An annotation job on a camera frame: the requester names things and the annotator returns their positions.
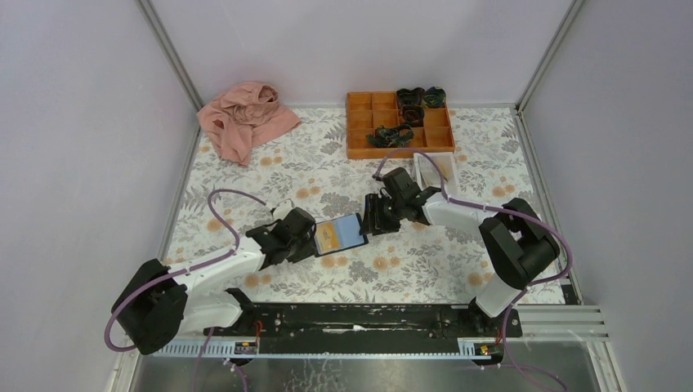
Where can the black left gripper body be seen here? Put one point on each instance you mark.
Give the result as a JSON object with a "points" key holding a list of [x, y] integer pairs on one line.
{"points": [[301, 251]]}

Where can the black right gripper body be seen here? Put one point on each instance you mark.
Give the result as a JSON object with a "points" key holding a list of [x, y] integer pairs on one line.
{"points": [[387, 211]]}

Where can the black blue card holder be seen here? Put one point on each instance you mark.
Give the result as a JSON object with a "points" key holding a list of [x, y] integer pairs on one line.
{"points": [[349, 234]]}

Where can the white plastic card tray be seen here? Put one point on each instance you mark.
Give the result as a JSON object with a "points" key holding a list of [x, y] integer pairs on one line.
{"points": [[442, 169]]}

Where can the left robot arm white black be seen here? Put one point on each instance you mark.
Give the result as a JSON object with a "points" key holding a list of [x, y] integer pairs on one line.
{"points": [[158, 304]]}

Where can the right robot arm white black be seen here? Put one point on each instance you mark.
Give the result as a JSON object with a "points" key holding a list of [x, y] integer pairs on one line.
{"points": [[519, 245]]}

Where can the floral patterned table mat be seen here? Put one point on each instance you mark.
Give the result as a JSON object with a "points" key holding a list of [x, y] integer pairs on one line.
{"points": [[309, 165]]}

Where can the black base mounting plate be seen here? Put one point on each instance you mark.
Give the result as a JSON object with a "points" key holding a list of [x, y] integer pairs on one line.
{"points": [[402, 321]]}

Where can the orange compartment tray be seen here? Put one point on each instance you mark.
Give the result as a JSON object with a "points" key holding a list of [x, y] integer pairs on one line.
{"points": [[396, 123]]}

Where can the pink crumpled cloth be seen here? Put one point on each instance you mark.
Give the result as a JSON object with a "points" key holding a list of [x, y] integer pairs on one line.
{"points": [[244, 117]]}

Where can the slotted aluminium cable rail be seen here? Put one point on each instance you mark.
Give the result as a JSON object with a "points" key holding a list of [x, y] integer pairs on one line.
{"points": [[331, 347]]}

